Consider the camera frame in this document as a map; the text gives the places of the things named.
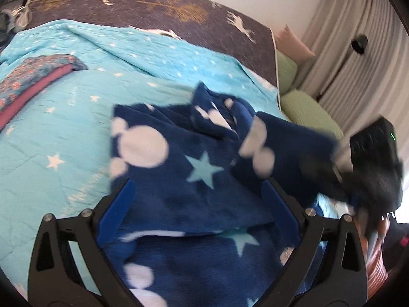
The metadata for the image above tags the black bag with pink mark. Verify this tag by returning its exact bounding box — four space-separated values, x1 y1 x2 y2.
382 214 409 269

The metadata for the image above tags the light blue star blanket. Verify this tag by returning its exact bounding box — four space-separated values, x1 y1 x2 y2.
0 19 282 295

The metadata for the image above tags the orange striped cloth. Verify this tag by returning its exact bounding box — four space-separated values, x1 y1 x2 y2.
358 211 390 298

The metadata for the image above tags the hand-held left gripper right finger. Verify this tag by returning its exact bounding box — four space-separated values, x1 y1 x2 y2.
252 177 368 307

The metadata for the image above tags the grey curtain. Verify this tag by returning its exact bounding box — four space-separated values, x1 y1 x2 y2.
294 0 409 192

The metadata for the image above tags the navy fleece garment with stars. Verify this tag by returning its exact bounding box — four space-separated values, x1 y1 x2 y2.
102 81 346 307

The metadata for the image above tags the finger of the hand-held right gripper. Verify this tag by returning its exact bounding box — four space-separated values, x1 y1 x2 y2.
299 141 355 200

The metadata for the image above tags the dark brown deer print mattress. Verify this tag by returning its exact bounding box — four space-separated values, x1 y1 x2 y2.
24 0 280 95

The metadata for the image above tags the pile of grey clothes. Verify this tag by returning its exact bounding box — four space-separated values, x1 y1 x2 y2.
0 0 39 43

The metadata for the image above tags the folded floral cloth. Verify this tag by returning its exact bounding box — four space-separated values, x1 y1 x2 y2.
0 54 88 131

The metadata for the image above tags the black curtain holder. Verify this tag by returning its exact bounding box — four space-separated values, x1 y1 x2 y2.
351 35 369 55

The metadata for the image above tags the pink pillow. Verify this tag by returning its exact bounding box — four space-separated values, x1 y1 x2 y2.
275 24 317 61

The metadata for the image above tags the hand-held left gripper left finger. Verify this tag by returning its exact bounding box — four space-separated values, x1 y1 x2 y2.
28 178 144 307

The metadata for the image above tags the green pillow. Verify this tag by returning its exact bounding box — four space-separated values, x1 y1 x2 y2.
279 90 345 139
275 49 299 95

